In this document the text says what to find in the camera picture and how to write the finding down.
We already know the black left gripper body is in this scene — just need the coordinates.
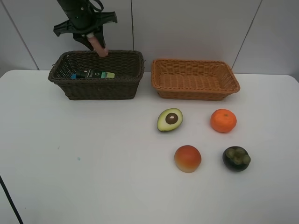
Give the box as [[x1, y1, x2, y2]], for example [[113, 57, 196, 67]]
[[53, 10, 117, 36]]

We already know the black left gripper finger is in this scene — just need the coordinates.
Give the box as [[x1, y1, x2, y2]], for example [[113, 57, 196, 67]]
[[73, 34, 94, 51], [93, 26, 106, 49]]

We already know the pink small bottle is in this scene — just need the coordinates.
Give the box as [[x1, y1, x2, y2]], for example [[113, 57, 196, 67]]
[[86, 33, 108, 57]]

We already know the dark green pump bottle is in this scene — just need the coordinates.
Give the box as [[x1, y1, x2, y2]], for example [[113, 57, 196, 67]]
[[74, 69, 115, 79]]

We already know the avocado half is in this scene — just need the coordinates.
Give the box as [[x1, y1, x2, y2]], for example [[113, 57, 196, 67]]
[[157, 108, 183, 132]]

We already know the orange mandarin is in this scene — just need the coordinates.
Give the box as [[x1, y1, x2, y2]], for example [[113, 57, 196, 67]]
[[210, 109, 237, 133]]

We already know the red yellow peach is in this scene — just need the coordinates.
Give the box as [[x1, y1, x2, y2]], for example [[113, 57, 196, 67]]
[[174, 145, 202, 173]]

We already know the dark purple mangosteen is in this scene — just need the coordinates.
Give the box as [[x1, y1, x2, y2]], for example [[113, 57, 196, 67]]
[[222, 146, 251, 172]]

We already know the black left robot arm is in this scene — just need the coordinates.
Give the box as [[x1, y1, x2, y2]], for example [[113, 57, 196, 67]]
[[53, 0, 118, 57]]

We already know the dark brown wicker basket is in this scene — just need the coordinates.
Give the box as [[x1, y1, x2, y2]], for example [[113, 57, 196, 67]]
[[48, 50, 144, 100]]

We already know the orange wicker basket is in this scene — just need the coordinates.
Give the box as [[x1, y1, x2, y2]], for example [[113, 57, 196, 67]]
[[151, 59, 240, 101]]

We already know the black cable at table edge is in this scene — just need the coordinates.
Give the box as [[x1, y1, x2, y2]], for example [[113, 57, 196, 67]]
[[0, 175, 24, 224]]

